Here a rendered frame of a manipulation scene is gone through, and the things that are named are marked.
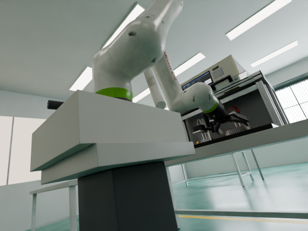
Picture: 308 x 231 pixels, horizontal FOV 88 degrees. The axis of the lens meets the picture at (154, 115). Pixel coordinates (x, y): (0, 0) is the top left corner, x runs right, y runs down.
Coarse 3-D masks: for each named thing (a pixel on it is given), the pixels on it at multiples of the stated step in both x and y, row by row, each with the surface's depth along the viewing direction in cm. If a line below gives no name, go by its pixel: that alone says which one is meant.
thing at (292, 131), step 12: (264, 132) 59; (276, 132) 57; (288, 132) 54; (300, 132) 52; (216, 144) 71; (228, 144) 67; (240, 144) 64; (252, 144) 61; (264, 144) 59; (192, 156) 78; (204, 156) 74
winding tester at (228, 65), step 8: (232, 56) 110; (216, 64) 116; (224, 64) 112; (232, 64) 108; (200, 72) 124; (216, 72) 115; (224, 72) 111; (232, 72) 107; (240, 72) 110; (192, 80) 128; (216, 80) 114
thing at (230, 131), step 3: (240, 126) 86; (243, 126) 86; (228, 129) 88; (231, 129) 86; (234, 129) 86; (237, 129) 85; (240, 129) 85; (243, 129) 85; (225, 132) 90; (228, 132) 88; (231, 132) 86; (234, 132) 85; (225, 135) 90
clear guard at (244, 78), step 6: (246, 72) 78; (234, 78) 82; (240, 78) 78; (246, 78) 88; (252, 78) 90; (222, 84) 86; (228, 84) 81; (234, 84) 93; (240, 84) 94; (246, 84) 96; (252, 84) 98; (216, 90) 85; (222, 90) 98; (228, 90) 100; (234, 90) 102; (240, 90) 104; (216, 96) 105; (222, 96) 108
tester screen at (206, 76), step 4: (208, 72) 119; (204, 76) 121; (208, 76) 119; (196, 80) 126; (200, 80) 123; (204, 80) 121; (188, 84) 130; (192, 84) 128; (208, 84) 118; (184, 88) 133
